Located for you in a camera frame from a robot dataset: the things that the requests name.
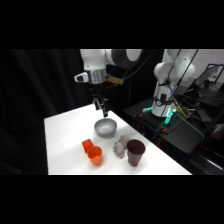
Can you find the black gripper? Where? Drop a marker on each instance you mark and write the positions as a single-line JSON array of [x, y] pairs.
[[97, 89]]

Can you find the brown plastic cup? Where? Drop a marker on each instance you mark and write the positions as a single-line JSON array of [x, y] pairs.
[[135, 153]]

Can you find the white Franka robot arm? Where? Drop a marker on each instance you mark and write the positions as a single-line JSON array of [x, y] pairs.
[[176, 68]]

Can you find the grey bowl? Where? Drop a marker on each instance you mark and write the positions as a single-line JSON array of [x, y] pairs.
[[105, 128]]

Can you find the orange plastic cup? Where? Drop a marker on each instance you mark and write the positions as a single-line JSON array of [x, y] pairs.
[[95, 155]]

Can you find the orange stand clamp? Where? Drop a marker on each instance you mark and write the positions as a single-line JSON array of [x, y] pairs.
[[163, 129], [140, 115]]

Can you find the orange block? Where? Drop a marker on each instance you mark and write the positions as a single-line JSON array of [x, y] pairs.
[[87, 145]]

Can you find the grey plush toy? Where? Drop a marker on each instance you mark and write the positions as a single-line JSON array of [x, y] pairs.
[[120, 146]]

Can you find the black curtain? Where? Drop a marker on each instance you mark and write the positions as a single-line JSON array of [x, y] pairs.
[[40, 100]]

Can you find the black robot stand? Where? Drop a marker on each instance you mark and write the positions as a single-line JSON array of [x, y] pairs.
[[180, 133]]

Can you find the black laptop screen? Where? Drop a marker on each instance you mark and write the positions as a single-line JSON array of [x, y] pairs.
[[210, 76]]

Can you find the brass camera mount bracket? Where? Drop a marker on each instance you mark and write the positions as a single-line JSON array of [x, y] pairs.
[[113, 80]]

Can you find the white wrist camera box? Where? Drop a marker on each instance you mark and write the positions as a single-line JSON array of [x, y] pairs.
[[81, 78]]

